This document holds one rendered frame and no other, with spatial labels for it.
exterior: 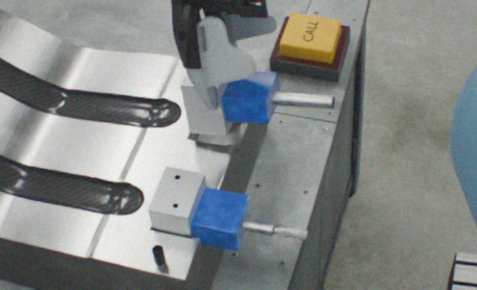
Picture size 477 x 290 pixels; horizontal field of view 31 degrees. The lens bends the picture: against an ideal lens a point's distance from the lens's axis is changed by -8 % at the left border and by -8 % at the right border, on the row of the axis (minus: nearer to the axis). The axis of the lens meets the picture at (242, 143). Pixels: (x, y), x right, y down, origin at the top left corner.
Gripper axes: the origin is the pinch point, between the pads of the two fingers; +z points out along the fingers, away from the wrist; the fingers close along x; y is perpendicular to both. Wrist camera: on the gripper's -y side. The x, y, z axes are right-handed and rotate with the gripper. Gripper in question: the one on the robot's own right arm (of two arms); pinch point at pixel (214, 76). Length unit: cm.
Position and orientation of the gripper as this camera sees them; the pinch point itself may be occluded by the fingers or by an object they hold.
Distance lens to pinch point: 82.5
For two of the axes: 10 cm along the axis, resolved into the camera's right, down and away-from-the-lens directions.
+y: 9.5, 0.6, -3.1
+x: 2.8, -6.2, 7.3
